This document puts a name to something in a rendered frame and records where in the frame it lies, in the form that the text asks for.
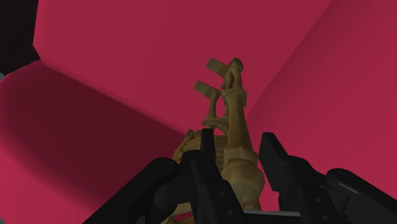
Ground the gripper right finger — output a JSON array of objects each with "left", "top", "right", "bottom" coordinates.
[{"left": 258, "top": 132, "right": 397, "bottom": 224}]

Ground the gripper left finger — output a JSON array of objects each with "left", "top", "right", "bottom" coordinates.
[{"left": 83, "top": 128, "right": 249, "bottom": 224}]

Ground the tan skeleton figure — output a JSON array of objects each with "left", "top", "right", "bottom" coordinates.
[{"left": 161, "top": 57, "right": 266, "bottom": 224}]

